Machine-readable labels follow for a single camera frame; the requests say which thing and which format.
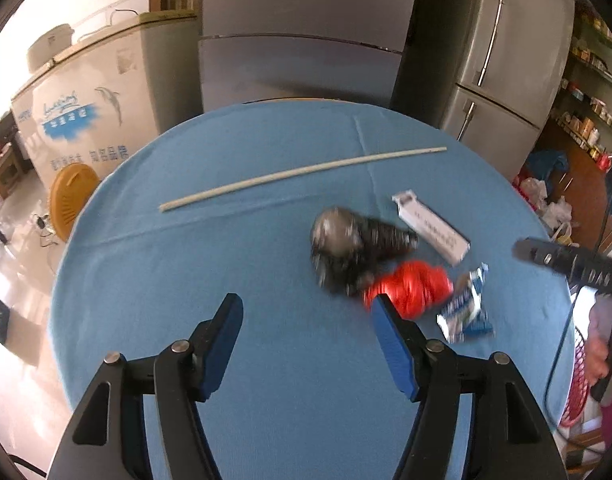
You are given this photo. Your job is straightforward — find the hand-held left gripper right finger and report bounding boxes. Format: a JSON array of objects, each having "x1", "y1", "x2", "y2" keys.
[{"x1": 370, "y1": 293, "x2": 569, "y2": 480}]

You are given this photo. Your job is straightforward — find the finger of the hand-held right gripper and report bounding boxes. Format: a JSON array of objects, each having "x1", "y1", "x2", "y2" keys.
[{"x1": 515, "y1": 237, "x2": 612, "y2": 293}]

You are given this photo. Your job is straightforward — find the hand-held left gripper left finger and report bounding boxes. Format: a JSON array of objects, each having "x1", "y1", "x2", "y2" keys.
[{"x1": 46, "y1": 292, "x2": 245, "y2": 480}]

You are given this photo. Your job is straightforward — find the red plastic bag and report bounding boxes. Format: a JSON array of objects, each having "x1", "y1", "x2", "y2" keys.
[{"x1": 362, "y1": 260, "x2": 454, "y2": 318}]

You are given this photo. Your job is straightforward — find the red plastic basket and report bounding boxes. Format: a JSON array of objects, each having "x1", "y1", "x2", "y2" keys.
[{"x1": 558, "y1": 327, "x2": 594, "y2": 428}]

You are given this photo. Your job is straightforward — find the blue and white wrapper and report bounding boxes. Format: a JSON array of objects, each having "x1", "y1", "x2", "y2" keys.
[{"x1": 436, "y1": 262, "x2": 494, "y2": 343}]

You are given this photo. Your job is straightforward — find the black plastic bag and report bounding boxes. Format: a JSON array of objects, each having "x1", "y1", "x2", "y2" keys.
[{"x1": 310, "y1": 206, "x2": 419, "y2": 296}]

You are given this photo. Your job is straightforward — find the long white carton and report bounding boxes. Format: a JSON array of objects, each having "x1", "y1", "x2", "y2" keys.
[{"x1": 392, "y1": 189, "x2": 472, "y2": 267}]

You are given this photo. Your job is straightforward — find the person's right hand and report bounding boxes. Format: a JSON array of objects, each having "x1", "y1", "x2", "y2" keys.
[{"x1": 585, "y1": 299, "x2": 612, "y2": 391}]

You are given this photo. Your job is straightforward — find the white shopping bag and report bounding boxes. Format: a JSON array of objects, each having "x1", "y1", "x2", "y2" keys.
[{"x1": 521, "y1": 177, "x2": 574, "y2": 246}]

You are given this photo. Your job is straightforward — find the large blue plastic sack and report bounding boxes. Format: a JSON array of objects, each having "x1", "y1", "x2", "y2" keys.
[{"x1": 526, "y1": 149, "x2": 569, "y2": 181}]

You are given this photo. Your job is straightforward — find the blue tablecloth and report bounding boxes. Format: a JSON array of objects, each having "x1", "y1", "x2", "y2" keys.
[{"x1": 50, "y1": 99, "x2": 577, "y2": 480}]

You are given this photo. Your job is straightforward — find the wooden shelf with goods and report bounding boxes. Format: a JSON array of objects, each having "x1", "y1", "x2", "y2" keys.
[{"x1": 551, "y1": 5, "x2": 612, "y2": 171}]

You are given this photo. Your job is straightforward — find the long white stick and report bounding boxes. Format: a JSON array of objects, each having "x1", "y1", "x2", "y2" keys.
[{"x1": 159, "y1": 146, "x2": 447, "y2": 213}]

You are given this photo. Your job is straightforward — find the yellow floor fan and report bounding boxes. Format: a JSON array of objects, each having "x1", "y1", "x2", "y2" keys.
[{"x1": 48, "y1": 165, "x2": 101, "y2": 241}]

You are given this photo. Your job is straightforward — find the white power strip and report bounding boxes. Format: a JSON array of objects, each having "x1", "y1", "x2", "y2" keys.
[{"x1": 33, "y1": 211, "x2": 56, "y2": 238}]

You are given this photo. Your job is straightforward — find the silver two-door refrigerator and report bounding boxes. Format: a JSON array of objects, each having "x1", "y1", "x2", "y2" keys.
[{"x1": 390, "y1": 0, "x2": 578, "y2": 181}]

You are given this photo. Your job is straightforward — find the white chest freezer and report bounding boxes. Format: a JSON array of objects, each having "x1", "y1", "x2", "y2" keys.
[{"x1": 10, "y1": 10, "x2": 204, "y2": 191}]

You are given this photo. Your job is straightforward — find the grey multi-door refrigerator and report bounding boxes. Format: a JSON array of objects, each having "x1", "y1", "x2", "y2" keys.
[{"x1": 198, "y1": 0, "x2": 421, "y2": 113}]

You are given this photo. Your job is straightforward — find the white rice cooker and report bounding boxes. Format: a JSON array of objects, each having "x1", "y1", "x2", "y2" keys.
[{"x1": 26, "y1": 23, "x2": 76, "y2": 73}]

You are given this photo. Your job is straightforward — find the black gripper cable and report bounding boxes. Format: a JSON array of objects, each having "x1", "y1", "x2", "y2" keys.
[{"x1": 543, "y1": 285, "x2": 607, "y2": 456}]

